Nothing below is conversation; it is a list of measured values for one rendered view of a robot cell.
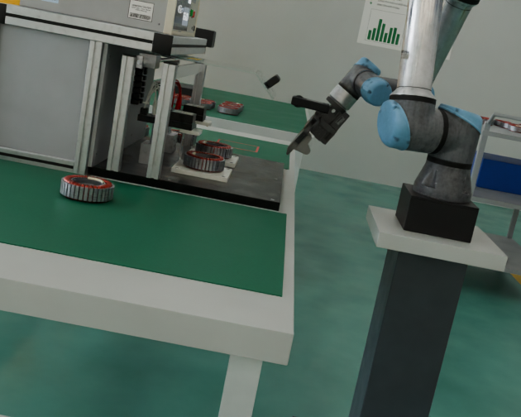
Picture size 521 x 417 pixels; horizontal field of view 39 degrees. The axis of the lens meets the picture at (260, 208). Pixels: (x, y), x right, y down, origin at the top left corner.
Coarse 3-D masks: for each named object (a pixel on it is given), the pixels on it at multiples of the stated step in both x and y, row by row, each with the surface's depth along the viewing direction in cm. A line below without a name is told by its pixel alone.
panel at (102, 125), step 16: (112, 48) 179; (128, 48) 196; (112, 64) 182; (112, 80) 186; (144, 80) 226; (112, 96) 189; (144, 96) 231; (96, 112) 178; (112, 112) 192; (96, 128) 179; (128, 128) 216; (144, 128) 241; (96, 144) 181; (128, 144) 221; (96, 160) 184
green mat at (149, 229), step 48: (0, 192) 150; (48, 192) 157; (144, 192) 174; (0, 240) 121; (48, 240) 126; (96, 240) 131; (144, 240) 136; (192, 240) 142; (240, 240) 149; (240, 288) 120
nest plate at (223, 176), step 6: (180, 162) 203; (174, 168) 194; (180, 168) 195; (186, 168) 196; (186, 174) 194; (192, 174) 194; (198, 174) 194; (204, 174) 193; (210, 174) 194; (216, 174) 196; (222, 174) 198; (228, 174) 199; (222, 180) 194
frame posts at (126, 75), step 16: (128, 64) 176; (176, 64) 175; (128, 80) 176; (128, 96) 177; (160, 96) 177; (192, 96) 238; (128, 112) 180; (160, 112) 178; (112, 128) 179; (160, 128) 179; (112, 144) 180; (160, 144) 179; (112, 160) 181; (160, 160) 180
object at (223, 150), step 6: (198, 144) 220; (204, 144) 219; (210, 144) 226; (216, 144) 227; (222, 144) 227; (198, 150) 220; (204, 150) 219; (210, 150) 219; (216, 150) 218; (222, 150) 219; (228, 150) 221; (222, 156) 220; (228, 156) 222
